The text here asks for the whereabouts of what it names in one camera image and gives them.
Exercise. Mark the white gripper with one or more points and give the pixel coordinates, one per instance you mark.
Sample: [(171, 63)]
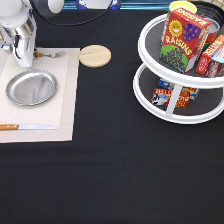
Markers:
[(17, 36)]

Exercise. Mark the wooden handled small fork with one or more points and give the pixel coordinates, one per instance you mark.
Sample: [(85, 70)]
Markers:
[(53, 55)]

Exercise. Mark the round silver metal plate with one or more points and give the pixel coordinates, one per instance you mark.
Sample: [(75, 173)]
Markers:
[(31, 87)]

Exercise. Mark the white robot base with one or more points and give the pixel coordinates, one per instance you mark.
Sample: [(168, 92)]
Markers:
[(98, 4)]

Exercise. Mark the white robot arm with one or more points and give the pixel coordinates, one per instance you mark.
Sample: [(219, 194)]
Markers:
[(46, 8)]

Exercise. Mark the round wooden coaster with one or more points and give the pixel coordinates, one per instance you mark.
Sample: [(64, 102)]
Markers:
[(94, 56)]

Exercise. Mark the beige woven placemat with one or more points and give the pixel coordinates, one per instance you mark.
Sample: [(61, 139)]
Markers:
[(58, 111)]

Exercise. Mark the white two-tier turntable shelf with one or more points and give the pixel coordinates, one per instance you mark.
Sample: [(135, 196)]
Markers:
[(208, 105)]

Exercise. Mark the red blue box lower tier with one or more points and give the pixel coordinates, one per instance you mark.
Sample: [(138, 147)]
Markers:
[(161, 97)]

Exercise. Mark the blue yellow box lower tier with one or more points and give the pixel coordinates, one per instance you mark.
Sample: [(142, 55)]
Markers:
[(193, 92)]

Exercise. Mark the red raisins box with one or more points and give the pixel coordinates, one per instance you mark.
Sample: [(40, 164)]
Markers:
[(184, 39)]

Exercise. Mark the yellow lidded can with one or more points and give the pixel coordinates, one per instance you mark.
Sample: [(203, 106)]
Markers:
[(183, 4)]

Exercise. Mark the black tablecloth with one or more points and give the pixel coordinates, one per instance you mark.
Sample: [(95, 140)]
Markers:
[(123, 165)]

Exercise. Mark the red white snack box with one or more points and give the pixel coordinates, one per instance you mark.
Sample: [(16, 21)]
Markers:
[(211, 63)]

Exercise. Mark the red label tin can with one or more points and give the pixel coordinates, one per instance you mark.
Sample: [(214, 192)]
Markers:
[(214, 28)]

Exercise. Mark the wooden handled table knife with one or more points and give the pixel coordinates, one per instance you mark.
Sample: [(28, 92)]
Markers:
[(26, 127)]

